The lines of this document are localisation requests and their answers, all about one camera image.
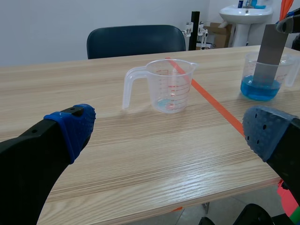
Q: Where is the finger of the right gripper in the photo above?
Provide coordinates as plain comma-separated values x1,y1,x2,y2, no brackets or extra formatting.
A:
276,8,300,34

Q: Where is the brown cardboard box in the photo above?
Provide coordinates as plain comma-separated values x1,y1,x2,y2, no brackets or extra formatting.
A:
203,22,233,49

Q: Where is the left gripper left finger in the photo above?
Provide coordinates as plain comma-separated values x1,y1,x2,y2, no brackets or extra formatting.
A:
0,104,97,225

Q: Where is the white wash basin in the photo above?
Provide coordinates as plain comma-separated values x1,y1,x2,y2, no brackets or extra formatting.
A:
219,4,274,47

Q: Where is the toy brick block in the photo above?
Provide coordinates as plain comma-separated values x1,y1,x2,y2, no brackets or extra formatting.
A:
276,179,300,223

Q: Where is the grey metal plate orange strip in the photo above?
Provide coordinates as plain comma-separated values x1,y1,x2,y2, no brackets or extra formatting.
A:
252,0,294,88

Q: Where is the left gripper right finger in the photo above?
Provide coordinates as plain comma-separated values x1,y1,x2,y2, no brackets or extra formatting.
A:
242,105,300,207

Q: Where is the dark blue chair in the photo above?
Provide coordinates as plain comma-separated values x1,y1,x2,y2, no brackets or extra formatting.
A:
86,24,187,60

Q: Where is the empty clear plastic beaker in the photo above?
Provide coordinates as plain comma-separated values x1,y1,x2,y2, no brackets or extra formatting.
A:
122,59,198,114

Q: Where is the black upright metal rail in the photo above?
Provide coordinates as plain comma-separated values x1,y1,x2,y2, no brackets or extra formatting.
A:
188,11,201,51

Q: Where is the clear beaker with blue liquid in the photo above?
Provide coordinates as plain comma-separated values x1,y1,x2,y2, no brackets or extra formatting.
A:
240,52,300,102

